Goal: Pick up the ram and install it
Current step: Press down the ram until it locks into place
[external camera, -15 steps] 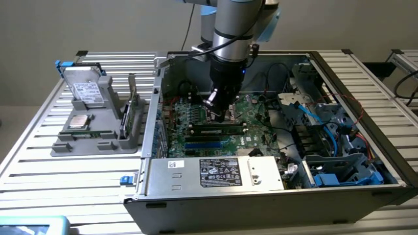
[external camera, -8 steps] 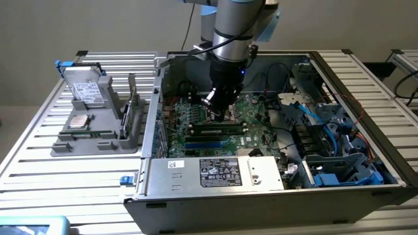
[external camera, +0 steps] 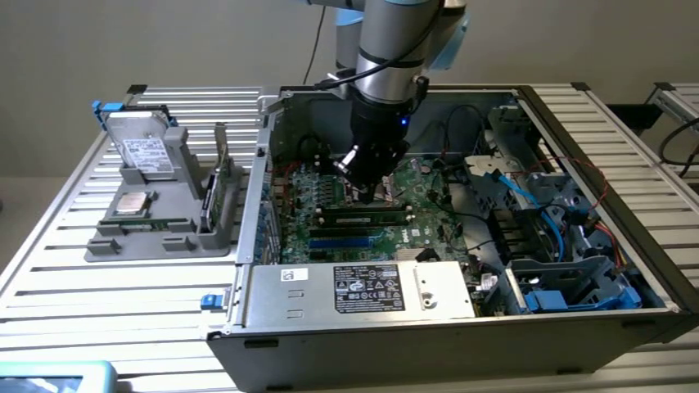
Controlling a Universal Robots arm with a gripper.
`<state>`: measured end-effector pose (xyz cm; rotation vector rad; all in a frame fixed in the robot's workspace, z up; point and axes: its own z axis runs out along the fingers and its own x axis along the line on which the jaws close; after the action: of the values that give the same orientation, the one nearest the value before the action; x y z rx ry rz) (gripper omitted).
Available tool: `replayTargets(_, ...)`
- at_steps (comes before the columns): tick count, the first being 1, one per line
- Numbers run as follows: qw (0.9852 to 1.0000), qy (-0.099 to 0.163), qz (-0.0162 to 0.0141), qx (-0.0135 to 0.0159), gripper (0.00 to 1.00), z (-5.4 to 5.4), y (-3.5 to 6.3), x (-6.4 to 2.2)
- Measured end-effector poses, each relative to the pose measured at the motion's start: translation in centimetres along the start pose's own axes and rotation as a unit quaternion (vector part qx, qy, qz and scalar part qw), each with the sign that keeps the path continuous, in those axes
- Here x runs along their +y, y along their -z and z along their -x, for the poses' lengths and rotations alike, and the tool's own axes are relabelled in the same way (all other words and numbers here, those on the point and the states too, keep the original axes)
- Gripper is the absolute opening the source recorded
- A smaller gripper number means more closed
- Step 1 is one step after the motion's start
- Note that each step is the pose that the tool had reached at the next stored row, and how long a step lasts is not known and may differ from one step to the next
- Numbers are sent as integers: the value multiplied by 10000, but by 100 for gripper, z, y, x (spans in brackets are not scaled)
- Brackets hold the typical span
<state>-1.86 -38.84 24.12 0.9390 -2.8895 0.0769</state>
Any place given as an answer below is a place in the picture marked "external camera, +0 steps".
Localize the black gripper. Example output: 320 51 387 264
334 90 423 204

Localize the installed black RAM stick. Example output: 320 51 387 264
319 207 412 225

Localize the green RAM stick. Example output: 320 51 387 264
112 221 182 231
198 121 231 235

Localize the CPU socket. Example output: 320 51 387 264
340 174 418 206

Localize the green motherboard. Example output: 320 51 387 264
270 155 482 265

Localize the open black PC case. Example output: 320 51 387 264
204 84 699 393

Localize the blue expansion slot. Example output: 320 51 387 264
308 236 383 248

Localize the silver power supply unit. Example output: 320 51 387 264
239 260 478 328

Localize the grey metal disk bay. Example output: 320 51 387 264
467 104 630 316

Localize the grey parts rack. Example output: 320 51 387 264
83 125 254 264

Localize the silver hard disk drive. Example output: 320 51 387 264
106 111 178 176

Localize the silver CPU chip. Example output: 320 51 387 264
111 191 159 217

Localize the blue plastic clamp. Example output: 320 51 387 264
199 291 228 310

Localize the blue disk bay carrier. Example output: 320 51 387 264
518 286 642 315

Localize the teal device corner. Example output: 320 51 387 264
0 359 119 393

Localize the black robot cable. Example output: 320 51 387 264
312 0 445 90

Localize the blue SATA wire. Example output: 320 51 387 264
494 169 575 269

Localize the red thin wire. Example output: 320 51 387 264
538 154 613 213

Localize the blue disk caddy frame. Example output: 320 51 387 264
90 100 178 133

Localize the black looped cable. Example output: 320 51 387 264
659 120 699 168

